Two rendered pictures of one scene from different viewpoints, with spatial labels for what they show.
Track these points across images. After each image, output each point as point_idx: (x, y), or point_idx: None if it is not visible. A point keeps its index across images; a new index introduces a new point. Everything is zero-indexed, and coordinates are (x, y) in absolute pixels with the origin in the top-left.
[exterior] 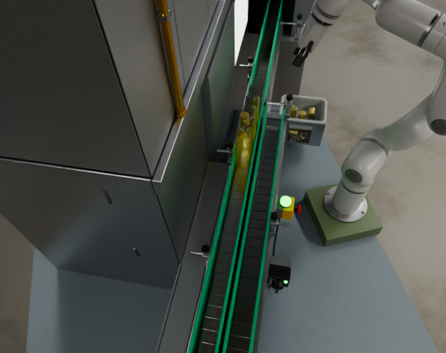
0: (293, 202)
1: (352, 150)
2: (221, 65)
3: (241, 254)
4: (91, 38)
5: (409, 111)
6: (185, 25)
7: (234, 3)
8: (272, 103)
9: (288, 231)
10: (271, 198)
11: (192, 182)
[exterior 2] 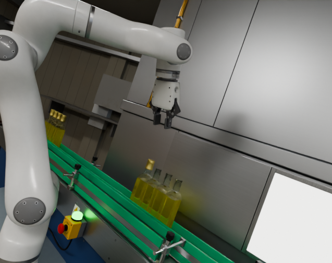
0: (70, 221)
1: (58, 183)
2: (201, 164)
3: (77, 163)
4: None
5: (41, 105)
6: (182, 87)
7: (273, 169)
8: (176, 242)
9: None
10: (88, 180)
11: (132, 168)
